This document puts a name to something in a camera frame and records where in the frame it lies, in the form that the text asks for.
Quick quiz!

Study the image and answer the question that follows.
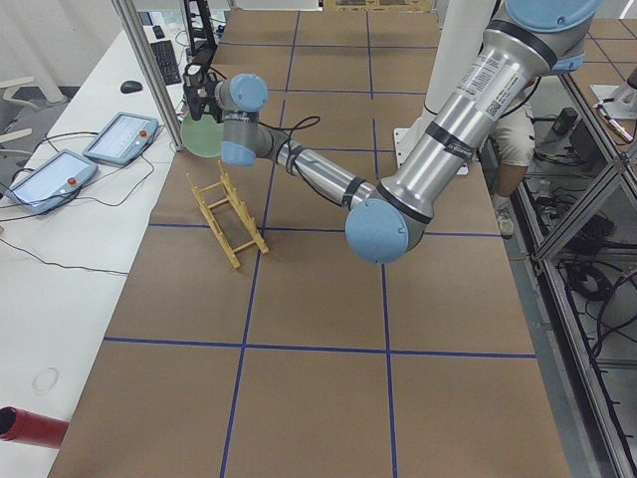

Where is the grey aluminium frame post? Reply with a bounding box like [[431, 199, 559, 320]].
[[111, 0, 183, 151]]

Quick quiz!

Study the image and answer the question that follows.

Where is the seated person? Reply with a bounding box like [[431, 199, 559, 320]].
[[492, 78, 537, 239]]

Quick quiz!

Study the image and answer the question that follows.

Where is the far teach pendant tablet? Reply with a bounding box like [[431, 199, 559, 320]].
[[83, 112, 159, 165]]

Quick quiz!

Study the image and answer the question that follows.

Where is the red cylinder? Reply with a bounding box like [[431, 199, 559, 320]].
[[1, 406, 69, 449]]

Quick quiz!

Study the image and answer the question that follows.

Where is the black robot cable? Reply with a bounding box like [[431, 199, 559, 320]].
[[268, 116, 379, 210]]

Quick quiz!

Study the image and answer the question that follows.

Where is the teach pendant tablet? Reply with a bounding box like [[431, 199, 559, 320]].
[[83, 112, 159, 165], [6, 149, 98, 213]]

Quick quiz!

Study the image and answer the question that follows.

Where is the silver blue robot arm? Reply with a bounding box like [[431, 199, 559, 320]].
[[183, 1, 599, 264]]

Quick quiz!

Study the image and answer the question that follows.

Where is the near teach pendant tablet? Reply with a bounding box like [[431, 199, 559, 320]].
[[6, 149, 98, 213]]

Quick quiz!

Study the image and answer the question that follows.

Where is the black keyboard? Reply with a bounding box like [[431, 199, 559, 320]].
[[150, 40, 181, 86]]

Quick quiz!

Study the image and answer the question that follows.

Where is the pale green plate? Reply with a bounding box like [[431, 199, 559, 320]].
[[180, 115, 224, 158]]

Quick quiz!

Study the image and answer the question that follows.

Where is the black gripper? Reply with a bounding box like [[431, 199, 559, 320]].
[[182, 63, 218, 121]]

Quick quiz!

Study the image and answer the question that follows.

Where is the wooden dish rack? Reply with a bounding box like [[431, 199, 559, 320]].
[[186, 161, 269, 270]]

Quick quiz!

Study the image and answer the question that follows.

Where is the black computer mouse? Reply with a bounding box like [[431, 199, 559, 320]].
[[119, 80, 143, 95]]

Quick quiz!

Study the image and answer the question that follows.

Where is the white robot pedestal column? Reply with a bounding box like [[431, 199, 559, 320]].
[[394, 0, 500, 166]]

